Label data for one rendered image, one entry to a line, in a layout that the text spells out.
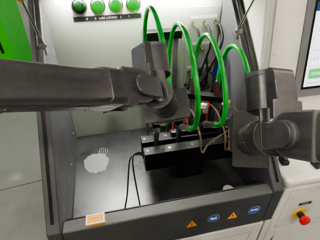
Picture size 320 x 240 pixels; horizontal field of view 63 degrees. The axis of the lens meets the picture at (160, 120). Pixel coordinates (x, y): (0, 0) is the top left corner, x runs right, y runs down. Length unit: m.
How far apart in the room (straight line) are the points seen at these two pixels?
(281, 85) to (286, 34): 0.56
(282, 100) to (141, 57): 0.24
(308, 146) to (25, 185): 2.13
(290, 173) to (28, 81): 0.79
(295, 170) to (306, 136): 0.61
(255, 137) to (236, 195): 0.47
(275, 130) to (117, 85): 0.22
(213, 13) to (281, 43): 0.28
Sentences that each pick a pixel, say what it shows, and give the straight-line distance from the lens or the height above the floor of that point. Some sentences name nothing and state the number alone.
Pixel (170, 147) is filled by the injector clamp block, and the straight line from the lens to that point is 0.90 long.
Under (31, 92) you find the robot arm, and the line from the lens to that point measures 0.32.
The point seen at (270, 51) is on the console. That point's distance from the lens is 0.93.
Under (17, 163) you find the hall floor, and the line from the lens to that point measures 2.50.
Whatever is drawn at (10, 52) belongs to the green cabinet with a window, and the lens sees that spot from 3.32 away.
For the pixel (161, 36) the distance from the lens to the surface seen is 0.63.
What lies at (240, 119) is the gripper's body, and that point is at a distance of 0.50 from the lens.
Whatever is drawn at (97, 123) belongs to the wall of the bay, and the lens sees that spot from 1.19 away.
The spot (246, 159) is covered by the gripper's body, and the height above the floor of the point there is 1.26.
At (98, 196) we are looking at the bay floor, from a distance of 0.98.
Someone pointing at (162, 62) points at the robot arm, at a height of 1.40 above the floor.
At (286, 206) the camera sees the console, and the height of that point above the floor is 0.85.
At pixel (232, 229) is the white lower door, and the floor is 0.78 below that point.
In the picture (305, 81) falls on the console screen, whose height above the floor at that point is 1.17.
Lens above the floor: 1.60
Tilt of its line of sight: 37 degrees down
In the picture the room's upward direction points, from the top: straight up
